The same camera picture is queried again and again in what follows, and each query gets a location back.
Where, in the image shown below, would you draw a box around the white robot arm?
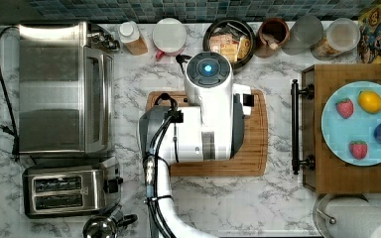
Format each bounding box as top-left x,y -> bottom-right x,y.
138,52 -> 253,238

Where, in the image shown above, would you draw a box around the bamboo cutting board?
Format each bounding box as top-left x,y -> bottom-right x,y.
138,90 -> 268,177

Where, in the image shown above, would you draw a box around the white lid red mug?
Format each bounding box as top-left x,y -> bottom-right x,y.
152,18 -> 188,60

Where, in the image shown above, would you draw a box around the black bowl with packets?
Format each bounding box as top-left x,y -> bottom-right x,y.
202,18 -> 256,74

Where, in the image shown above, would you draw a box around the orange bottle white cap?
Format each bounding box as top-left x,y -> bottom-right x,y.
118,21 -> 148,56

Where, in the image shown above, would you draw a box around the brown wooden mortar cup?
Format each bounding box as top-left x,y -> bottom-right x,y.
255,18 -> 290,59

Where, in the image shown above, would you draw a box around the stainless toaster oven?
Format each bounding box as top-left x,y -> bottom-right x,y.
19,21 -> 119,155

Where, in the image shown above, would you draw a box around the chrome kettle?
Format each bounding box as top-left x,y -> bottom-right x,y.
82,205 -> 138,238

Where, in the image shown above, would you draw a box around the frosted plastic cup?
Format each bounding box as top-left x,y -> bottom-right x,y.
282,15 -> 323,56

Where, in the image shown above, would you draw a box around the light blue plate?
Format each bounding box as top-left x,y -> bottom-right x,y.
321,81 -> 381,167

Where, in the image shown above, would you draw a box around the upper toy strawberry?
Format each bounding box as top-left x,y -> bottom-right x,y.
335,98 -> 354,119

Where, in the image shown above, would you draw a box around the toy strawberry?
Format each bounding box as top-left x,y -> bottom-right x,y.
349,141 -> 368,160
335,98 -> 354,119

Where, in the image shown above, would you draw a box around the silver two-slot toaster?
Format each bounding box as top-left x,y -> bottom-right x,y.
22,158 -> 123,219

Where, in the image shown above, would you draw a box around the lower toy strawberry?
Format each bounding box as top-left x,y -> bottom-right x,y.
349,141 -> 368,160

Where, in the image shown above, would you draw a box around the yellow toy lemon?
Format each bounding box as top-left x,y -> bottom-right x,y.
357,91 -> 381,114

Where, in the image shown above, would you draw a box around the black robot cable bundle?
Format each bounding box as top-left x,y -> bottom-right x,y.
143,92 -> 185,238

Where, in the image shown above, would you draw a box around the black drawer handle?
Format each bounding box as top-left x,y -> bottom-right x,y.
291,79 -> 315,175

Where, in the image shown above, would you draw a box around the black power cord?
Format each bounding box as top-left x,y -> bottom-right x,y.
0,26 -> 21,163

